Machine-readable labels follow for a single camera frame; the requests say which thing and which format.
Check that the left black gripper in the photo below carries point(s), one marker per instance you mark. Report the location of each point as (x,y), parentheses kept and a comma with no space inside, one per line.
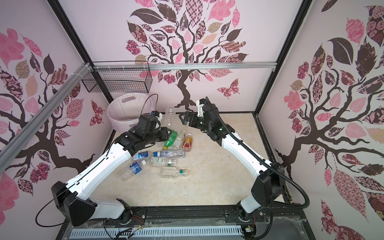
(165,135)

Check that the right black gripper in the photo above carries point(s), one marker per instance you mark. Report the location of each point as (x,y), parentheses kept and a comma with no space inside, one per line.
(194,117)

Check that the clear ribbed bottle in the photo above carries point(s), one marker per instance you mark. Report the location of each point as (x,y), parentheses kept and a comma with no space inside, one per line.
(170,112)

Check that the orange red drink bottle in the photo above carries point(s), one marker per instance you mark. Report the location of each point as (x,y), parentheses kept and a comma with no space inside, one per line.
(187,145)

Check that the clear square bottle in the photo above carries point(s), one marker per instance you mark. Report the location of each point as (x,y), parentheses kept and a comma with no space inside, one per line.
(173,172)
(162,162)

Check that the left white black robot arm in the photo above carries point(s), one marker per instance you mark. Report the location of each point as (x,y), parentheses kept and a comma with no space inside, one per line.
(73,198)

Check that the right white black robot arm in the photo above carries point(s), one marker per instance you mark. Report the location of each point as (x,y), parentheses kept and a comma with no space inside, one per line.
(269,182)

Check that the pink plastic bin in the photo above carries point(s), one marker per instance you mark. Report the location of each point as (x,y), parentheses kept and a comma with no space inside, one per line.
(124,111)

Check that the flat blue label bottle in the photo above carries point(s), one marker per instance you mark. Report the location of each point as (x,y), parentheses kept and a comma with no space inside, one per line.
(141,155)

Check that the light green bottle yellow cap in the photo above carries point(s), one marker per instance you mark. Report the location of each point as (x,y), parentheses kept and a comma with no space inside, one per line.
(170,141)

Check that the clear bottle green label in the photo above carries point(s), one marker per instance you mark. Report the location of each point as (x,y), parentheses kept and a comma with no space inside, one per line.
(180,139)

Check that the blue label bottle lower left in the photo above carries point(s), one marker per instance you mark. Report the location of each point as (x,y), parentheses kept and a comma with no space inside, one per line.
(133,169)

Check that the long clear crushed bottle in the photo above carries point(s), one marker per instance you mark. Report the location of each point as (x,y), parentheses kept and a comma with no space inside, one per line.
(173,154)

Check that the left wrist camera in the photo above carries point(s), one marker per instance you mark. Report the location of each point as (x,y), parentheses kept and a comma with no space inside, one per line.
(157,114)

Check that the black wire basket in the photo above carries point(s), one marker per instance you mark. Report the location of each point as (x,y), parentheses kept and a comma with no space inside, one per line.
(119,77)

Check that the aluminium rail back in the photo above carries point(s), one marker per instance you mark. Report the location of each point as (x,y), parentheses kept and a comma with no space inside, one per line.
(183,66)

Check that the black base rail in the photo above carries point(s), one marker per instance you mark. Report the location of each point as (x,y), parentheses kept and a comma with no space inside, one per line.
(273,223)

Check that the white slotted cable duct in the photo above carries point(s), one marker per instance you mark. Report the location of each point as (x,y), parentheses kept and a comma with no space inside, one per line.
(154,232)

